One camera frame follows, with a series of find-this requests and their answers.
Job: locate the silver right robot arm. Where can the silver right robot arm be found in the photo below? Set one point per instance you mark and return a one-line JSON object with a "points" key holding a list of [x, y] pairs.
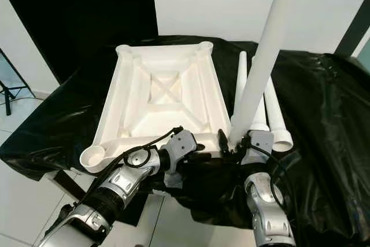
{"points": [[263, 201]]}

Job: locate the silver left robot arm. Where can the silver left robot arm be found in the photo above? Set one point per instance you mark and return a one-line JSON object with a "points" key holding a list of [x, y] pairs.
{"points": [[121, 180]]}

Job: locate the black tripod stand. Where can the black tripod stand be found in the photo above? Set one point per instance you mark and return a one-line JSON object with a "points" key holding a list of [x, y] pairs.
{"points": [[7, 93]]}

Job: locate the black plastic cover sheet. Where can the black plastic cover sheet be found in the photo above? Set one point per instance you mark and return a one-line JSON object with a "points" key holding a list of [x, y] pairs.
{"points": [[46, 131]]}

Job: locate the black door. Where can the black door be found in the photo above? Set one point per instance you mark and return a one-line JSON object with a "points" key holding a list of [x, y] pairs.
{"points": [[69, 21]]}

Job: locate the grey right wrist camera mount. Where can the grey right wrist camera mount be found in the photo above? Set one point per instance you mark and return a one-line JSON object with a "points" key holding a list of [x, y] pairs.
{"points": [[259, 142]]}

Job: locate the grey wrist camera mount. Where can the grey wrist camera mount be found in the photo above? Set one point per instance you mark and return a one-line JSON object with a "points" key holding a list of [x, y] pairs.
{"points": [[259, 142], [180, 144]]}

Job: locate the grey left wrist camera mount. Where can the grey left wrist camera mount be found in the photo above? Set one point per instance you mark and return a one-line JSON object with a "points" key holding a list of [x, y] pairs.
{"points": [[180, 144]]}

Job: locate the black wall pillar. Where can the black wall pillar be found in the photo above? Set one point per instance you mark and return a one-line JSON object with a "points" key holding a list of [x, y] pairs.
{"points": [[352, 27]]}

